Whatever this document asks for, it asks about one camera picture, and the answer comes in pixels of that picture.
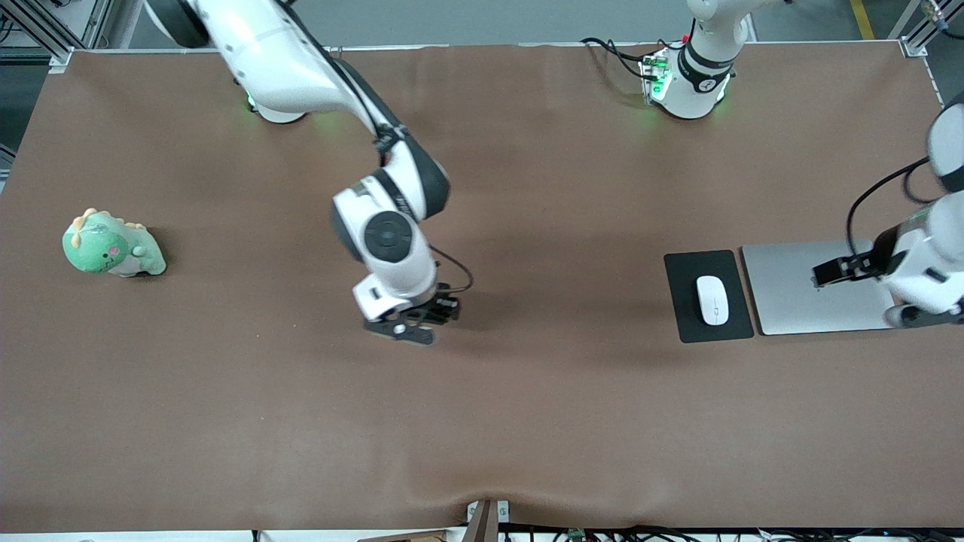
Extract white computer mouse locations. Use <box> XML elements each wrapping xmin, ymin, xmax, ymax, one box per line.
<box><xmin>695</xmin><ymin>276</ymin><xmax>730</xmax><ymax>326</ymax></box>

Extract black mouse pad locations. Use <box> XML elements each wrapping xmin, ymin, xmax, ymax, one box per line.
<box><xmin>663</xmin><ymin>249</ymin><xmax>755</xmax><ymax>344</ymax></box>

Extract silver laptop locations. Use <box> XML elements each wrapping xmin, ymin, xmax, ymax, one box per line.
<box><xmin>741</xmin><ymin>241</ymin><xmax>901</xmax><ymax>336</ymax></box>

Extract brown table cover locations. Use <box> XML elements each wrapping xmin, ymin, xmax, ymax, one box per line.
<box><xmin>0</xmin><ymin>41</ymin><xmax>964</xmax><ymax>531</ymax></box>

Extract green dinosaur plush toy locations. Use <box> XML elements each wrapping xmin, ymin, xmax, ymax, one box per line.
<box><xmin>62</xmin><ymin>208</ymin><xmax>167</xmax><ymax>278</ymax></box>

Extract brown camera stand post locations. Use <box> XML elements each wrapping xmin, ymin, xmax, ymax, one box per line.
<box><xmin>465</xmin><ymin>498</ymin><xmax>511</xmax><ymax>542</ymax></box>

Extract aluminium frame profile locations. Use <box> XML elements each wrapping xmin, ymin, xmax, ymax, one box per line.
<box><xmin>889</xmin><ymin>0</ymin><xmax>964</xmax><ymax>58</ymax></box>
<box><xmin>0</xmin><ymin>0</ymin><xmax>115</xmax><ymax>72</ymax></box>

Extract black left base cable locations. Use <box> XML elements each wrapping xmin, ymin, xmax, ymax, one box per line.
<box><xmin>580</xmin><ymin>36</ymin><xmax>682</xmax><ymax>80</ymax></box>

